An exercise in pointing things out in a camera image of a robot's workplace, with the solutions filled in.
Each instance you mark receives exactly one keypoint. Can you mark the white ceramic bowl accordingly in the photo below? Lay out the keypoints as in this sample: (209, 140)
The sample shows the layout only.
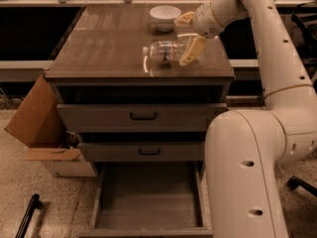
(163, 17)

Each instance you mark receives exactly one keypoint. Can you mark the top grey drawer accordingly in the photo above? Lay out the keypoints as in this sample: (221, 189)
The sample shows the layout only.
(121, 118)

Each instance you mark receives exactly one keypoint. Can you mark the bottom grey drawer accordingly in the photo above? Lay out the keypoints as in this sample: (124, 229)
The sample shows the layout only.
(149, 200)

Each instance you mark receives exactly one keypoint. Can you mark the middle grey drawer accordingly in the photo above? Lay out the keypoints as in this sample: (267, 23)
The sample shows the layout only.
(143, 151)

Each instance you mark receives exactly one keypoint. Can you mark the black leg at right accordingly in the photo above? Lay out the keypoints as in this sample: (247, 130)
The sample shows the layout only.
(294, 182)

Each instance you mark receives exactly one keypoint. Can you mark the black bar on floor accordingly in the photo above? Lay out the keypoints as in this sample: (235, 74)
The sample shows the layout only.
(34, 204)

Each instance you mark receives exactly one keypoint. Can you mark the grey drawer cabinet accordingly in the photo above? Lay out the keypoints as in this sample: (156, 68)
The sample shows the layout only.
(102, 62)

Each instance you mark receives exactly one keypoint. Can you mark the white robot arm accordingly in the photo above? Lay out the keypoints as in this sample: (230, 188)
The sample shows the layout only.
(242, 147)

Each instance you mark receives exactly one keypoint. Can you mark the clear plastic water bottle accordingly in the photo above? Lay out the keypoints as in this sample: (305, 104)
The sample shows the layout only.
(165, 51)

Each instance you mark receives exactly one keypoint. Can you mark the grey drawer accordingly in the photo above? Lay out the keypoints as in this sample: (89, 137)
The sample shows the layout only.
(149, 200)
(143, 151)
(121, 118)

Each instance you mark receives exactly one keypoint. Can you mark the black chair with frame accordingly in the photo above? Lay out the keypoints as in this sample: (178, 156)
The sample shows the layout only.
(305, 17)

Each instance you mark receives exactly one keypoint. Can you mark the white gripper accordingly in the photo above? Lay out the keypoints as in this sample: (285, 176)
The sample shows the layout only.
(203, 21)

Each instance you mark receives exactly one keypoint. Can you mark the brown cardboard box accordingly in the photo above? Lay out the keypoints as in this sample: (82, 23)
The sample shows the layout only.
(38, 125)

